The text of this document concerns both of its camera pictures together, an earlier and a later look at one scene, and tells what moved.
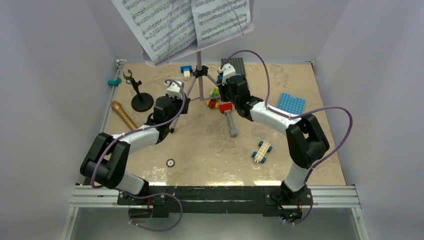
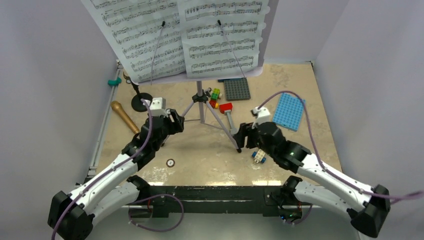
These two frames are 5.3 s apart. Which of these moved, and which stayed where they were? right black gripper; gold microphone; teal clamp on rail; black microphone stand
Moved: right black gripper
Stayed: black microphone stand; gold microphone; teal clamp on rail
